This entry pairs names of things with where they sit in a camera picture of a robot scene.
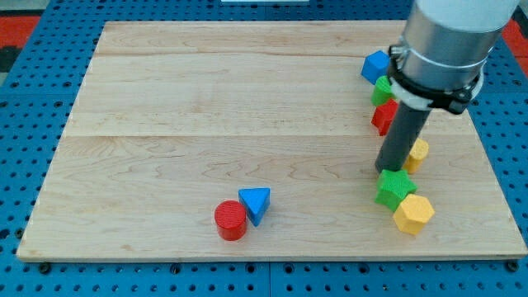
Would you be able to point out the blue triangle block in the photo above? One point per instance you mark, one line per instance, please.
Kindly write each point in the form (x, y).
(256, 202)

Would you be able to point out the blue cube block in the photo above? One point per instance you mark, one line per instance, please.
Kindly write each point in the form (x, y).
(374, 66)

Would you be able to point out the green rounded block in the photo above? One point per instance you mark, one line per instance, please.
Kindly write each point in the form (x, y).
(382, 91)

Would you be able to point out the yellow hexagon block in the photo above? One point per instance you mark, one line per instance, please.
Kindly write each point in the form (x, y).
(413, 214)

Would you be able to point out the green star block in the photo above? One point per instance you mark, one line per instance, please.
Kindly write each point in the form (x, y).
(393, 187)

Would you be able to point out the red star block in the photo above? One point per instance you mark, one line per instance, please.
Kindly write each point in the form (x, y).
(384, 115)

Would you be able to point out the red cylinder block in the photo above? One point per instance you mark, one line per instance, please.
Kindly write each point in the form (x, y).
(231, 220)

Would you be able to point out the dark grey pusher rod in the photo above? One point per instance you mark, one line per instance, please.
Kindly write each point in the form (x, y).
(403, 132)

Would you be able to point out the light wooden board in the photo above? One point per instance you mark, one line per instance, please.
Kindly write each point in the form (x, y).
(175, 117)

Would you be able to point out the yellow heart block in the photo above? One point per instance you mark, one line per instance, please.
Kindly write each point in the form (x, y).
(417, 155)

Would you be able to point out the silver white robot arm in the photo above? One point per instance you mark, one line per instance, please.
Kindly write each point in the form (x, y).
(439, 58)

